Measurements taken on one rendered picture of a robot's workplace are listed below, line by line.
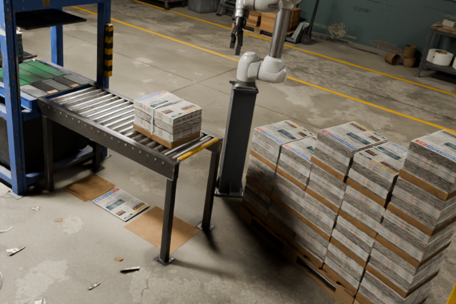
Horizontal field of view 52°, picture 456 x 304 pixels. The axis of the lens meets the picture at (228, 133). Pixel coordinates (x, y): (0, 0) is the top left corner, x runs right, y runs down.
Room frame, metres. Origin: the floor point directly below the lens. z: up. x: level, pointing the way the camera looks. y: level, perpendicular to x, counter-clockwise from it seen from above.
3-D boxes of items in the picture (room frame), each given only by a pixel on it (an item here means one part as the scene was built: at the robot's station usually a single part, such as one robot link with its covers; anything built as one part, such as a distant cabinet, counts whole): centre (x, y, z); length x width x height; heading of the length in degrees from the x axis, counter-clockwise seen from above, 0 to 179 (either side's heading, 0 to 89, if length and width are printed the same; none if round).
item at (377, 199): (2.56, -1.01, 0.86); 0.38 x 0.29 x 0.04; 131
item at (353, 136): (2.78, -0.81, 1.07); 0.37 x 0.29 x 0.01; 131
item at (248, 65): (3.58, -0.09, 1.17); 0.18 x 0.16 x 0.22; 76
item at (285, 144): (2.87, -0.72, 0.42); 1.17 x 0.39 x 0.83; 43
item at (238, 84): (3.58, -0.06, 1.03); 0.22 x 0.18 x 0.06; 97
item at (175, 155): (2.80, 0.24, 0.78); 0.47 x 0.05 x 0.05; 150
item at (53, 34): (4.12, 1.68, 0.77); 0.09 x 0.09 x 1.55; 60
